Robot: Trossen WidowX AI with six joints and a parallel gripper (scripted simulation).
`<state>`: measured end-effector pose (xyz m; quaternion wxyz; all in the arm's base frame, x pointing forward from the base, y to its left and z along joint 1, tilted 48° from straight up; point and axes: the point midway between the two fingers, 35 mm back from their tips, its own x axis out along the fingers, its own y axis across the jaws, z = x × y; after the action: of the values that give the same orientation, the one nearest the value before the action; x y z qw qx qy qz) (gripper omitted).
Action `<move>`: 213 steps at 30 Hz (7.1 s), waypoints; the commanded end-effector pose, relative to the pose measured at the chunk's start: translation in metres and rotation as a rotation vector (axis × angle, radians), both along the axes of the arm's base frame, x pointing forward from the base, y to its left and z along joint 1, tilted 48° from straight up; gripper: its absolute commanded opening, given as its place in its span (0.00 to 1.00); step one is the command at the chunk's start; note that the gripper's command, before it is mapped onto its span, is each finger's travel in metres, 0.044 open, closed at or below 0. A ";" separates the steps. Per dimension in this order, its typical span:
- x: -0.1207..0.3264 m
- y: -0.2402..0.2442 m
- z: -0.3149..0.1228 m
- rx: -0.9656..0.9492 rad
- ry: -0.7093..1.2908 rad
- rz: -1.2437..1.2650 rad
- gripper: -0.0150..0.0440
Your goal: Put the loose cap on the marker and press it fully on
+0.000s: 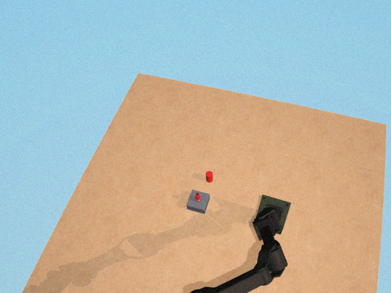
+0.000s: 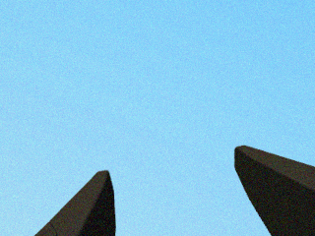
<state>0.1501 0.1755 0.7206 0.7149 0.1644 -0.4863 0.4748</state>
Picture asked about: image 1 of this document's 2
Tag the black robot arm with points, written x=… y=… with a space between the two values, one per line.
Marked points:
x=271 y=261

